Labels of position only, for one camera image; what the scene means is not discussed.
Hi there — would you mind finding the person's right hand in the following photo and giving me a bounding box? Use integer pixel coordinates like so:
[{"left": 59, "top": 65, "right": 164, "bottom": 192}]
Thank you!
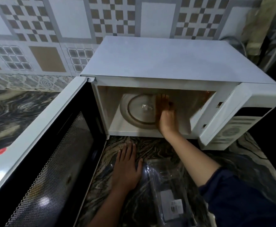
[{"left": 155, "top": 93, "right": 179, "bottom": 138}]

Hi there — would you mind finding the person's left hand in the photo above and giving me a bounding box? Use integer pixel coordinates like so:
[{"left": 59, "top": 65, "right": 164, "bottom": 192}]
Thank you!
[{"left": 112, "top": 142, "right": 144, "bottom": 190}]

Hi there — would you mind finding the person's left forearm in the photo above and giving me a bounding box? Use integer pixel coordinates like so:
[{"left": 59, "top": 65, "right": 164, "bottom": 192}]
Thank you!
[{"left": 87, "top": 186, "right": 135, "bottom": 227}]

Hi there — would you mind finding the person's right forearm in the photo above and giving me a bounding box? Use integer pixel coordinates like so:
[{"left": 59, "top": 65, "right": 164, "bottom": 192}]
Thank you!
[{"left": 164, "top": 131, "right": 221, "bottom": 187}]

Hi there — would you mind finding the glass turntable plate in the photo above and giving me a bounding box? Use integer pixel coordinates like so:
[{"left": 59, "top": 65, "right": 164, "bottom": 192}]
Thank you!
[{"left": 120, "top": 93, "right": 161, "bottom": 130}]

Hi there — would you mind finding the clear plastic container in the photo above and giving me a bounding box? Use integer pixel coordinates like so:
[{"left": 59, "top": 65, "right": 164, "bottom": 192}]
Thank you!
[{"left": 143, "top": 159, "right": 198, "bottom": 227}]

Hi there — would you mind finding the white microwave oven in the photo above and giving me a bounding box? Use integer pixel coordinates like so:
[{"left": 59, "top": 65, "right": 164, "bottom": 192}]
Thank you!
[{"left": 80, "top": 36, "right": 276, "bottom": 151}]

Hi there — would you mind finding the white microwave door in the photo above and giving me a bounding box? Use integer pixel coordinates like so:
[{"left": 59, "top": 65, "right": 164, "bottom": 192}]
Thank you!
[{"left": 0, "top": 76, "right": 109, "bottom": 227}]

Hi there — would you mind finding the navy blue sleeve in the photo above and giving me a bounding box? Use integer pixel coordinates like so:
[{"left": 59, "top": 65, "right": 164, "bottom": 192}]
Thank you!
[{"left": 198, "top": 166, "right": 276, "bottom": 227}]

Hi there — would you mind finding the hanging beige cloth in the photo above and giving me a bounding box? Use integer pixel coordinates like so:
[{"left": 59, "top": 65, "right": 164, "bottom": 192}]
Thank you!
[{"left": 241, "top": 0, "right": 276, "bottom": 56}]

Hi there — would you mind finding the grey cable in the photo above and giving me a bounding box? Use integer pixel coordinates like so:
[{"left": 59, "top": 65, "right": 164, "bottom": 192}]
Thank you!
[{"left": 223, "top": 36, "right": 247, "bottom": 57}]

